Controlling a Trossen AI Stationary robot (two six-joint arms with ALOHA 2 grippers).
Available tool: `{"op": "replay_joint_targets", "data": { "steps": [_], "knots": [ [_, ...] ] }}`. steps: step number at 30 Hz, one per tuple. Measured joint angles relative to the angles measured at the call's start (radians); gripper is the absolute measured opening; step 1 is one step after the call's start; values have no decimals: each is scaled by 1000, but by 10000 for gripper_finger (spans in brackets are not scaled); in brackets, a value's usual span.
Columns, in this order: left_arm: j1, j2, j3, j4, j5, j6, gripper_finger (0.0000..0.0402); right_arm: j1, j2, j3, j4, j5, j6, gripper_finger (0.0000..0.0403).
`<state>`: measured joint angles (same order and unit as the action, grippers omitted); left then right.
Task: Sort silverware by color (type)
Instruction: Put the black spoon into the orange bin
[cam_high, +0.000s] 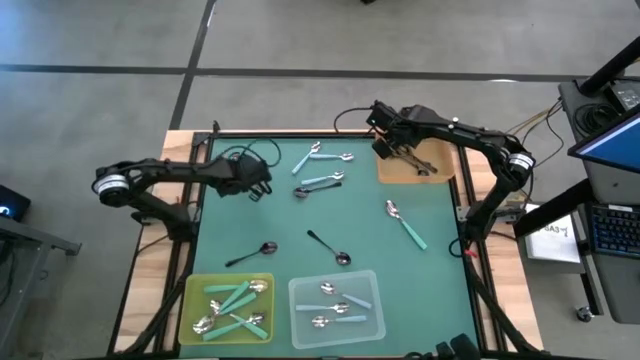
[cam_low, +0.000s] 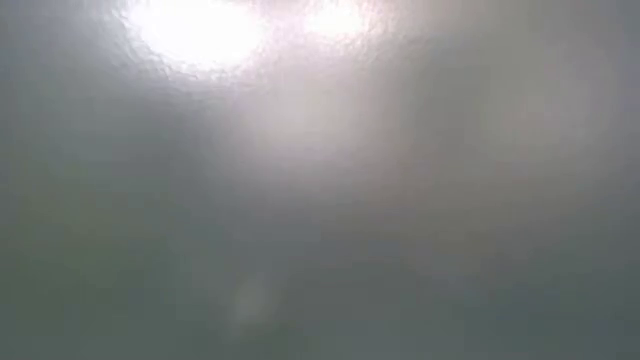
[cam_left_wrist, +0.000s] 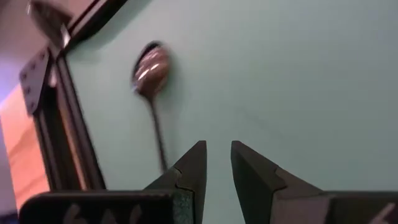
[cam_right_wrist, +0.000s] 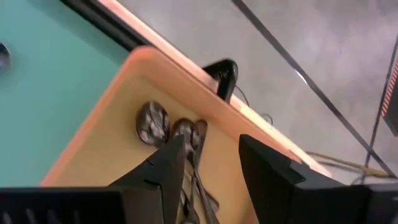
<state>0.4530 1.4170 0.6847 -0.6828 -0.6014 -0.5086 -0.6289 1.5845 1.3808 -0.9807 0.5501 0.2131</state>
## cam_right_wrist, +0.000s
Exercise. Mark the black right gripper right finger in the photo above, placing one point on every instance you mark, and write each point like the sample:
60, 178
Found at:
267, 180

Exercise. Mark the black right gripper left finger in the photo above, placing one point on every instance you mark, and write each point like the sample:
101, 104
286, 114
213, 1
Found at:
168, 168

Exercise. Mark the orange plastic bin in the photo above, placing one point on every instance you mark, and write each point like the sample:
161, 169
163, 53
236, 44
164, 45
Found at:
109, 155

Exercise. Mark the green table mat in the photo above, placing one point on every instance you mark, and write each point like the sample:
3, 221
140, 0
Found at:
46, 109

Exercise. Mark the black floor mat red-striped edge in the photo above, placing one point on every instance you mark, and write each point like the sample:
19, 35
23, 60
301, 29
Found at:
393, 109

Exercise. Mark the black hook bracket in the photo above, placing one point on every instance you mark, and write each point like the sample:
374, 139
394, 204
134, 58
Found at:
225, 77

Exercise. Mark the black aluminium table frame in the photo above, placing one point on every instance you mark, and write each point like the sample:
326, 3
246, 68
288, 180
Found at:
102, 21

